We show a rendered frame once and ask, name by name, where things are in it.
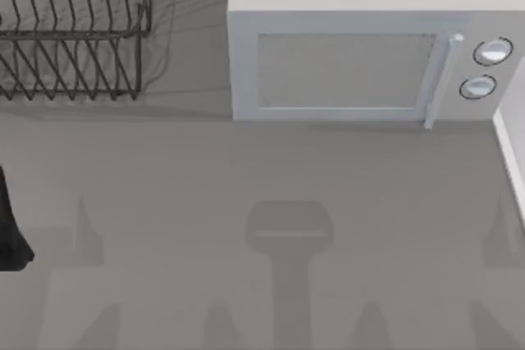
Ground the small microwave knob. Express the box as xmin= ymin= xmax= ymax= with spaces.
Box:
xmin=459 ymin=74 xmax=498 ymax=100

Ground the dark wire dish rack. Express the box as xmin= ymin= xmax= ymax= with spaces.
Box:
xmin=0 ymin=0 xmax=156 ymax=102

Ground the microwave oven door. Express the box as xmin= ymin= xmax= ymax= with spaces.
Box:
xmin=228 ymin=10 xmax=469 ymax=122

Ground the large microwave knob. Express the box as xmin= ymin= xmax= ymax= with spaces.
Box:
xmin=472 ymin=36 xmax=515 ymax=66

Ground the microwave door handle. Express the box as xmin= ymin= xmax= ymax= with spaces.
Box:
xmin=423 ymin=33 xmax=465 ymax=130

